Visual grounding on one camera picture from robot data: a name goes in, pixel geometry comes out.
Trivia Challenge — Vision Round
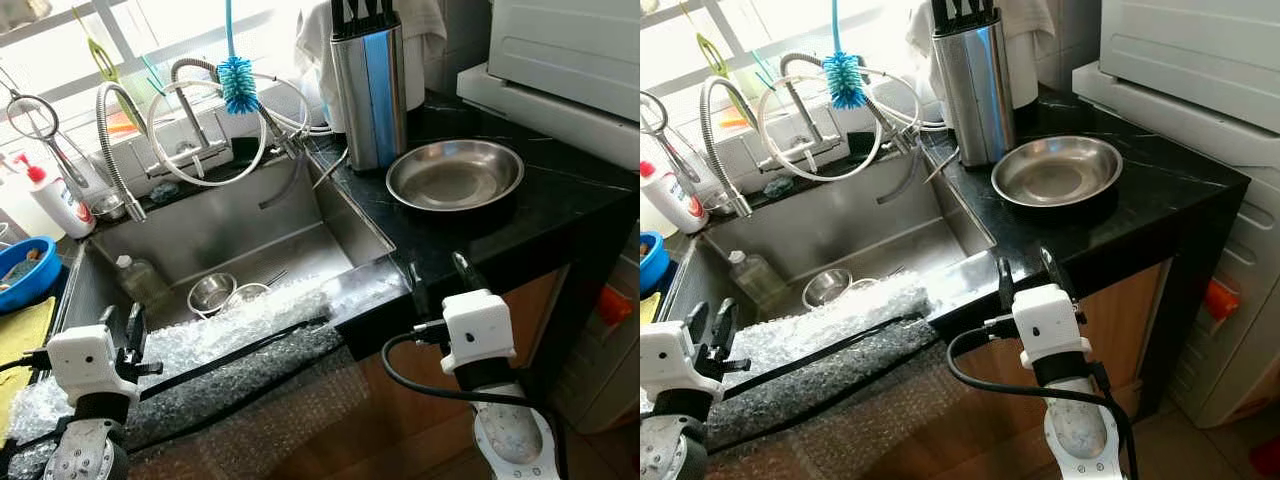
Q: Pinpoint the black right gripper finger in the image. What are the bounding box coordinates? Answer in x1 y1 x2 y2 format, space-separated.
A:
450 252 489 299
408 262 432 323
996 257 1019 315
1037 247 1073 294

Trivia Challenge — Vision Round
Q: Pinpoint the wide shallow steel dish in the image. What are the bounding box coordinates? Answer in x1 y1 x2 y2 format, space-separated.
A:
990 135 1124 209
385 138 525 213

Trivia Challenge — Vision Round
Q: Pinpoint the steel kitchen sink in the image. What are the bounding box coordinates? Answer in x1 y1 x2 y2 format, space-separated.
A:
660 150 1001 331
55 155 398 336

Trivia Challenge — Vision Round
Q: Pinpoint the green hanging kitchen tool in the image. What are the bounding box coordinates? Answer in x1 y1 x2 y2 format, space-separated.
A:
680 5 736 86
72 10 126 101

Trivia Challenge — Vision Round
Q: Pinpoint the clear plastic bottle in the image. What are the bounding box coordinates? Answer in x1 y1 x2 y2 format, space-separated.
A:
113 255 171 306
727 250 786 301

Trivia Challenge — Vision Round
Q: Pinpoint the blue plastic bowl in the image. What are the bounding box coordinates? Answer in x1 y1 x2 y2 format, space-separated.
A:
0 236 63 314
640 232 671 296

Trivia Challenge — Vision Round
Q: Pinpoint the small steel bowl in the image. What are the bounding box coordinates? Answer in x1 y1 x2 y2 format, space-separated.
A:
800 267 854 311
187 272 239 318

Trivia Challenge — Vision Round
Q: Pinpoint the orange plastic clip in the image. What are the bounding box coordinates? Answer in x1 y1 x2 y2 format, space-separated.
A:
1205 278 1241 321
597 285 633 326

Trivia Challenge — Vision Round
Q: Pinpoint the wooden cabinet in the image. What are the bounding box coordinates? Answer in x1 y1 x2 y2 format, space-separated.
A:
330 265 561 480
920 262 1176 480

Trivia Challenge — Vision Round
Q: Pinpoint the clear bubble wrap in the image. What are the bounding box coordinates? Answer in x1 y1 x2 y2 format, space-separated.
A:
0 275 411 480
690 270 1001 480

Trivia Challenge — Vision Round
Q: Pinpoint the white soap bottle red pump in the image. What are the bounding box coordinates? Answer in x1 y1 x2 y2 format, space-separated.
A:
640 160 711 236
22 155 96 239

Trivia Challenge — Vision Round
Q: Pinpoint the steel knife block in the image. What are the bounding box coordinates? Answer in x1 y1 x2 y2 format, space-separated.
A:
932 0 1016 168
330 0 408 173

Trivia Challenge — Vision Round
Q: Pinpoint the white towel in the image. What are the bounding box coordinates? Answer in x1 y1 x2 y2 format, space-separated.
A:
905 0 1051 111
295 0 448 131

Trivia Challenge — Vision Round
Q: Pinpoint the white washing machine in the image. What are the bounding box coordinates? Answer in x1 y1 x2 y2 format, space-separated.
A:
1072 0 1280 431
457 0 641 436

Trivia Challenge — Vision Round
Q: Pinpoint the blue bottle brush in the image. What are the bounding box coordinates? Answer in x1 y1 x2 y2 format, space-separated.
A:
217 0 261 116
822 0 866 109

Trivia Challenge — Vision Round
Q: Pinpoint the red plastic stool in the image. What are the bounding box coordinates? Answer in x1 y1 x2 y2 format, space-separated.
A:
1250 435 1280 476

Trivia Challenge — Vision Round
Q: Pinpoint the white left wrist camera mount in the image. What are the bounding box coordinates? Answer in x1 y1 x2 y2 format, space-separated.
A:
45 325 114 406
640 320 713 401

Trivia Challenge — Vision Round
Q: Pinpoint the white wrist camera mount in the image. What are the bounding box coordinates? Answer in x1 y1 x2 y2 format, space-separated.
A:
640 320 713 401
45 325 114 406
1012 285 1091 369
440 290 518 373

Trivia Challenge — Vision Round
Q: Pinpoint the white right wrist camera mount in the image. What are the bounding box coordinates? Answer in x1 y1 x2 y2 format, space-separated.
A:
440 290 518 373
1012 285 1091 369

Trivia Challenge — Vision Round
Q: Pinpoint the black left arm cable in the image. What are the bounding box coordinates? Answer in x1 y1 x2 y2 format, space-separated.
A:
0 348 51 373

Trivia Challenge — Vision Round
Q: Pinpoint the black strap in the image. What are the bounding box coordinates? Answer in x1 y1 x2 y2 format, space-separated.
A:
0 315 331 451
715 313 931 401

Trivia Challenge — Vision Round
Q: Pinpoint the flexible metal spray hose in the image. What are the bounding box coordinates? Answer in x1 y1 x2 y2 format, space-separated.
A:
698 77 753 218
95 82 149 223

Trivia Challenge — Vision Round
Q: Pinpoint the metal ring strainer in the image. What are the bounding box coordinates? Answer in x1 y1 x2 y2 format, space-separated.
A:
5 92 91 191
640 90 706 186

